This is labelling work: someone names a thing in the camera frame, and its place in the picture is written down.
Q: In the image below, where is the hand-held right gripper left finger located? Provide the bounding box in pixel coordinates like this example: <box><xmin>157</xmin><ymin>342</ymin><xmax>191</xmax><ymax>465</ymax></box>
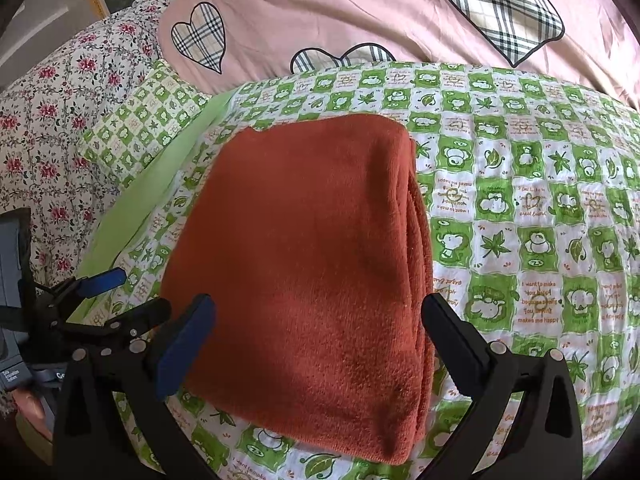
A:
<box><xmin>52</xmin><ymin>294</ymin><xmax>236</xmax><ymax>480</ymax></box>

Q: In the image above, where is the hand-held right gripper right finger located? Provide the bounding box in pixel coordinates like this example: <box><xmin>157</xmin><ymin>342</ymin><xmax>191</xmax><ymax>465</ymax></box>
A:
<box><xmin>421</xmin><ymin>292</ymin><xmax>586</xmax><ymax>480</ymax></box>

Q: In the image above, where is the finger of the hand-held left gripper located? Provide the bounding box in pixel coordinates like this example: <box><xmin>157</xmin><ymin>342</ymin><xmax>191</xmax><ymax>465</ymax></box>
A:
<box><xmin>52</xmin><ymin>297</ymin><xmax>172</xmax><ymax>347</ymax></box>
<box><xmin>34</xmin><ymin>267</ymin><xmax>127</xmax><ymax>312</ymax></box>

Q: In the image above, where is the rust orange sweater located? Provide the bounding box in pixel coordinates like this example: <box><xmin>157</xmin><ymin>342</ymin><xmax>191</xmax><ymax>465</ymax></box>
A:
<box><xmin>160</xmin><ymin>114</ymin><xmax>436</xmax><ymax>466</ymax></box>

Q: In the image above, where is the person's left hand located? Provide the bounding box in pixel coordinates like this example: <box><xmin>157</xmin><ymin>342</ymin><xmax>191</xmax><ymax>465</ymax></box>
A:
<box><xmin>11</xmin><ymin>387</ymin><xmax>55</xmax><ymax>442</ymax></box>

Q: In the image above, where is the green checked printed blanket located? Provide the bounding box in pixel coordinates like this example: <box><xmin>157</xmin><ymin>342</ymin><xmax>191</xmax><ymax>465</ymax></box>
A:
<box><xmin>65</xmin><ymin>60</ymin><xmax>640</xmax><ymax>480</ymax></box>

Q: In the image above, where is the floral bed sheet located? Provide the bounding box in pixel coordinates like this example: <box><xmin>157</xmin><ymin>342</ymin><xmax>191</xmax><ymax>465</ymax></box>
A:
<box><xmin>0</xmin><ymin>0</ymin><xmax>173</xmax><ymax>281</ymax></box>

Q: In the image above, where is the green checked pillow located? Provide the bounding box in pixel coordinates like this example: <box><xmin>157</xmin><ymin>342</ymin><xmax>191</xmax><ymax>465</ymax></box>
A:
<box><xmin>77</xmin><ymin>57</ymin><xmax>213</xmax><ymax>188</ymax></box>

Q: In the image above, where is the pink heart-pattern pillow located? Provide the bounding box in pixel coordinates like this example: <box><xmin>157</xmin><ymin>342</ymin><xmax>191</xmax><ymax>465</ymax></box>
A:
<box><xmin>157</xmin><ymin>0</ymin><xmax>640</xmax><ymax>116</ymax></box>

